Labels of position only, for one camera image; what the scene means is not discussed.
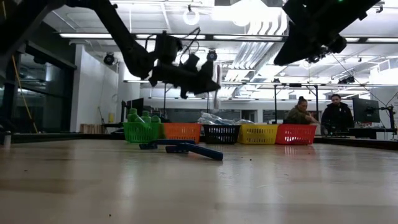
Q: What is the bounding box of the yellow extension cable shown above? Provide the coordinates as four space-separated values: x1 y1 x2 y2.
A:
11 55 39 134

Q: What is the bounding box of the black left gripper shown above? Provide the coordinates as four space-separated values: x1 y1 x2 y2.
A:
149 60 221 100

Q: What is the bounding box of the black aluminium table frame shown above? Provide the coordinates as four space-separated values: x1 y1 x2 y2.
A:
0 132 398 151

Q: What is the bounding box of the red plastic basket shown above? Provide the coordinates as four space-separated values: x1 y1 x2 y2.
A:
275 123 318 146

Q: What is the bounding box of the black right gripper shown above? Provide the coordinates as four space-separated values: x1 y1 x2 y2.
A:
274 0 382 66

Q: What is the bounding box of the long ceiling light bar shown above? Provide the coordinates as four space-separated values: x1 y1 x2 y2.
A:
58 32 398 44

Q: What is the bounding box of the person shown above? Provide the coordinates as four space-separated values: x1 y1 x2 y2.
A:
284 95 321 125
320 93 355 133

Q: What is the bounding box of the white toothbrush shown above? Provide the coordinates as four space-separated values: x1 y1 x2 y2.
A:
201 111 223 125

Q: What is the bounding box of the wooden crate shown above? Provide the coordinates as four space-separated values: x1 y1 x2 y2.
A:
79 123 106 134

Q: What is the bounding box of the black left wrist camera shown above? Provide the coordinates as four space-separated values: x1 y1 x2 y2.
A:
154 30 183 63

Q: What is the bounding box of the black ceiling spotlight cluster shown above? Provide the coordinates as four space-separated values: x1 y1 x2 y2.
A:
306 46 333 64
338 75 356 85

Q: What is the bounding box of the white cylinder post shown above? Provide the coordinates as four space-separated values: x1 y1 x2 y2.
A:
2 130 12 149

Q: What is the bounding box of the yellow plastic basket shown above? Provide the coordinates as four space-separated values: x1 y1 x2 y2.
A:
238 123 279 145

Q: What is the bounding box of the orange plastic basket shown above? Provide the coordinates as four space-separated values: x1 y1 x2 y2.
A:
161 122 203 144

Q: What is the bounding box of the small dark monitor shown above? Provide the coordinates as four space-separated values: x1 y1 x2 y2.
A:
120 98 146 124

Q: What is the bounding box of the dark blue disposable razor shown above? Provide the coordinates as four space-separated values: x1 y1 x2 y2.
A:
139 139 197 151
165 142 224 162

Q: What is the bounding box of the black plastic basket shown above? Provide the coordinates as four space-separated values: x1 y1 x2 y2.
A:
202 124 241 145

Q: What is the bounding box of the black metal gantry frame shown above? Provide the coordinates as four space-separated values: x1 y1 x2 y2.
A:
161 80 320 125

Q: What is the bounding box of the black computer monitor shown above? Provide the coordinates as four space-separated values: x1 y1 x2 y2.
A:
352 98 382 124

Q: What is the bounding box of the green plastic basket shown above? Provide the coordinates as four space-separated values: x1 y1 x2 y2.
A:
123 121 165 144

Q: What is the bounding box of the round ceiling lamp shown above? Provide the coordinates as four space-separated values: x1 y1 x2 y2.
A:
182 4 200 26

